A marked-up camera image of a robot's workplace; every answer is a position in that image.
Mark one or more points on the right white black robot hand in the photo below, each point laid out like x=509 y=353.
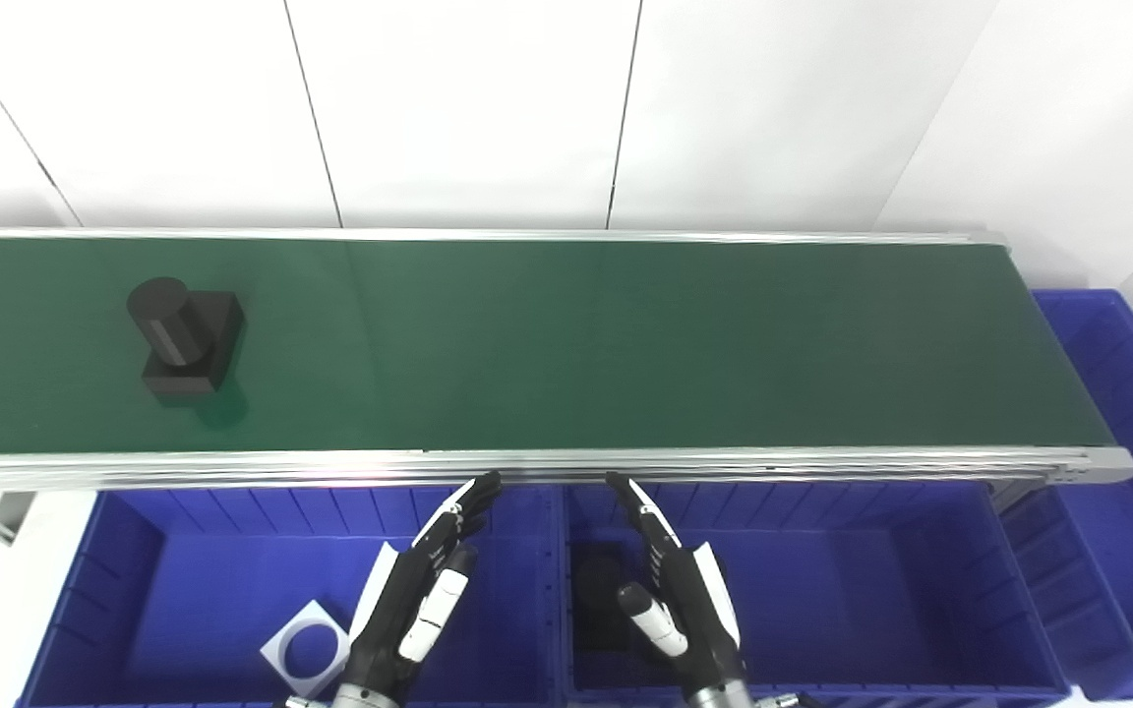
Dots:
x=699 y=610

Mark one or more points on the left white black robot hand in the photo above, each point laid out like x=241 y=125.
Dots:
x=385 y=629

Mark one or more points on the black cylinder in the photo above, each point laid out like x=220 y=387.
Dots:
x=598 y=610
x=183 y=344

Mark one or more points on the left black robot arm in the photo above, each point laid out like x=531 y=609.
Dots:
x=370 y=698

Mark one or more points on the white square part with hole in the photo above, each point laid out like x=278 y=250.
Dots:
x=276 y=656

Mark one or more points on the blue bin with black parts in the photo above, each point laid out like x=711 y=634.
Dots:
x=842 y=600

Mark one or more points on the blue bin with white parts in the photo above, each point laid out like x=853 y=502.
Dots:
x=203 y=580

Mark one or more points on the green conveyor belt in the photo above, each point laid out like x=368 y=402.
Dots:
x=232 y=468
x=576 y=344

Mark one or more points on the empty blue bin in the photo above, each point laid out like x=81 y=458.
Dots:
x=1127 y=492

